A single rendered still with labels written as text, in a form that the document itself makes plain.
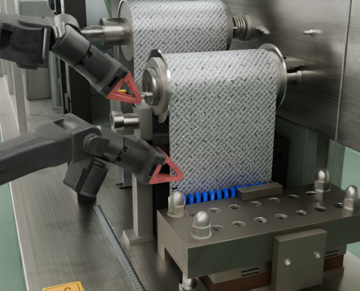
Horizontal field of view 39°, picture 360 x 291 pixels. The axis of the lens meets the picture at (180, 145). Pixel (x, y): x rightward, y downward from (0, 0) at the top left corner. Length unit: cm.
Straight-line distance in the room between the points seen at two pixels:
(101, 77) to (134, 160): 17
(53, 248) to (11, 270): 173
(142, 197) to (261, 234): 31
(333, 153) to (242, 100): 42
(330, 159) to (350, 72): 41
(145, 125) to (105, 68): 16
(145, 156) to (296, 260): 33
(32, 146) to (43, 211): 52
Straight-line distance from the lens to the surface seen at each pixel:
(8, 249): 307
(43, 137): 84
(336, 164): 140
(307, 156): 118
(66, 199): 138
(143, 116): 104
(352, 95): 102
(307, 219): 98
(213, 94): 100
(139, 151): 95
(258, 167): 110
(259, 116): 106
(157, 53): 100
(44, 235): 121
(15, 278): 280
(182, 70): 98
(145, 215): 112
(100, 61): 95
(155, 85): 98
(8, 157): 80
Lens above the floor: 146
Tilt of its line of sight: 18 degrees down
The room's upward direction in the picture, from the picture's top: straight up
